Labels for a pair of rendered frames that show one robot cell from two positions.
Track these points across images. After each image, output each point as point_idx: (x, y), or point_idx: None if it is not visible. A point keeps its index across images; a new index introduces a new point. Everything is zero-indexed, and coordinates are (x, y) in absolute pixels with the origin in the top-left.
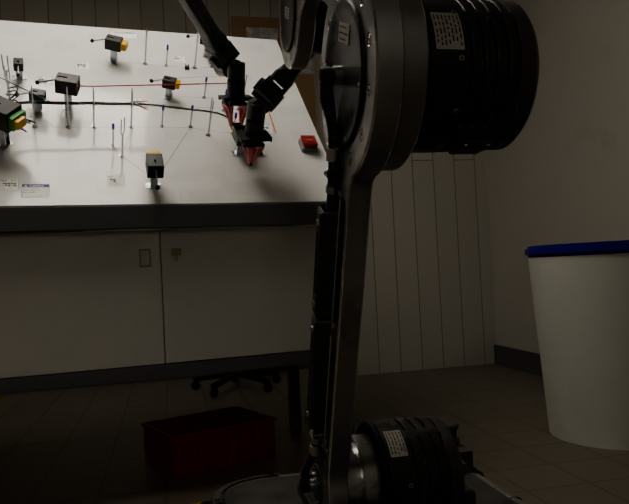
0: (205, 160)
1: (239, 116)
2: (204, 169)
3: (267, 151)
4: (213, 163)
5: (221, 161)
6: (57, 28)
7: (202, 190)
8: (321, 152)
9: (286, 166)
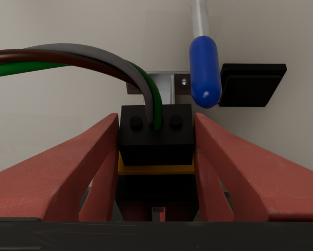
0: (5, 103)
1: (208, 149)
2: (10, 130)
3: (305, 84)
4: (41, 115)
5: (73, 110)
6: None
7: None
8: None
9: (308, 138)
